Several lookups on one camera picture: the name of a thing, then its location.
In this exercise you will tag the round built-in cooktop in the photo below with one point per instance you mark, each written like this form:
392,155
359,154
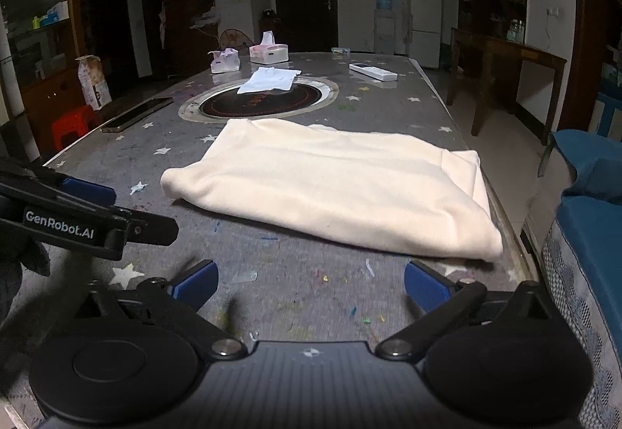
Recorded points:
301,103

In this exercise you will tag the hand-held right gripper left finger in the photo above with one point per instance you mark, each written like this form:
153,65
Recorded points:
197,285

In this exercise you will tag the red plastic stool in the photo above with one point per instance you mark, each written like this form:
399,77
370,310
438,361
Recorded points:
73,120

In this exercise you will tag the blue plastic stool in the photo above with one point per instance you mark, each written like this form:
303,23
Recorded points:
610,110

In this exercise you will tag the white paper tissue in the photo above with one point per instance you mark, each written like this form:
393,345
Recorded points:
269,80

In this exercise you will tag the wooden glass-front cabinet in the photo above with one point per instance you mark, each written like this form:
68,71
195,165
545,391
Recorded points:
43,50

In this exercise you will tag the blue chair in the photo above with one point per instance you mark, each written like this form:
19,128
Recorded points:
588,161

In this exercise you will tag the wooden side desk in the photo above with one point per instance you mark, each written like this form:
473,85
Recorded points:
515,52

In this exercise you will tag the small flat packet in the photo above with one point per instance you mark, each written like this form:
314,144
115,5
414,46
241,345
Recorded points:
340,50

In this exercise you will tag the grey star-print table cover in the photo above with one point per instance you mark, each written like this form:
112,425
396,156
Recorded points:
291,278

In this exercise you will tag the person's left hand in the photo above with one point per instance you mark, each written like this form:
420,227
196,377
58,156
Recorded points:
9,273

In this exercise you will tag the printed paper bag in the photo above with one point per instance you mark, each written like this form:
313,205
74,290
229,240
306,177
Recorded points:
93,81

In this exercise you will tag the pink white tissue box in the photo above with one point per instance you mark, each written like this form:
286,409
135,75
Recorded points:
269,53

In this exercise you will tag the pink hanging cloth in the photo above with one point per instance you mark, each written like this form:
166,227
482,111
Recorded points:
164,25

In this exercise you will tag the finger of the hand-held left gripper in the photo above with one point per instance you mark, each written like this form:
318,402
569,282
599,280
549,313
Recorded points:
155,230
90,193

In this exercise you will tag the cream sweatshirt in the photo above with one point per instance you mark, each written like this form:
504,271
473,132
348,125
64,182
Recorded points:
340,181

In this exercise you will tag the floral covered fan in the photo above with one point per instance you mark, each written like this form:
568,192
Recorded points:
235,39

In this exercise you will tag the narrow wooden shelf cabinet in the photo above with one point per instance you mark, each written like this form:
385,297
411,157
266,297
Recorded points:
194,45

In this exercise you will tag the white plastic bag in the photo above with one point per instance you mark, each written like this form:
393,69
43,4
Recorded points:
206,18

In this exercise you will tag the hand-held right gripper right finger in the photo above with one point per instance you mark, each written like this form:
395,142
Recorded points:
427,285

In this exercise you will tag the small white tissue pack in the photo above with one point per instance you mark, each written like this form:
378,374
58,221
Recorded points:
224,62

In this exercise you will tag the white water dispenser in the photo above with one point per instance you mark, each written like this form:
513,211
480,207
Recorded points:
384,33

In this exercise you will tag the dark smartphone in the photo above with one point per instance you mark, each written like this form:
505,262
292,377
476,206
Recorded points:
138,114

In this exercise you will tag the white refrigerator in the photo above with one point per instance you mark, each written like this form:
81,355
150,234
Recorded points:
425,20

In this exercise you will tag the small kettle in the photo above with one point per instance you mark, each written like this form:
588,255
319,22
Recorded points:
516,31

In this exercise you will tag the white remote control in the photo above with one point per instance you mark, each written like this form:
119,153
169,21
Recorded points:
373,71

